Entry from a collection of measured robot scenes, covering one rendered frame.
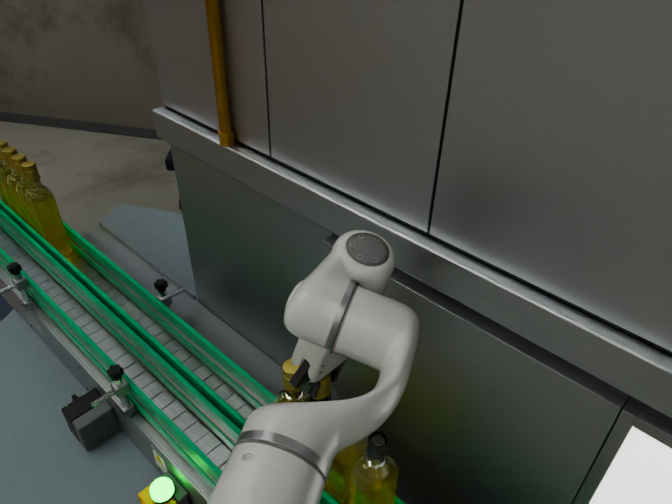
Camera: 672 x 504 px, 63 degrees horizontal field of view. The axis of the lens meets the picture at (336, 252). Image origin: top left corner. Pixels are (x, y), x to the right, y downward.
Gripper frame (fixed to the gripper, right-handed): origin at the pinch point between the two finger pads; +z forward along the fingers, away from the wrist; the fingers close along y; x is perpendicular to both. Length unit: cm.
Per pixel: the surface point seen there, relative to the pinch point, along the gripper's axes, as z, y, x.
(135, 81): 157, -141, -296
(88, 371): 44, 16, -46
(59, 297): 51, 10, -73
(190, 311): 44, -10, -46
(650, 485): -14.9, -13.1, 39.2
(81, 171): 194, -82, -270
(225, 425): 27.0, 6.7, -11.5
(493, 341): -17.1, -12.4, 15.5
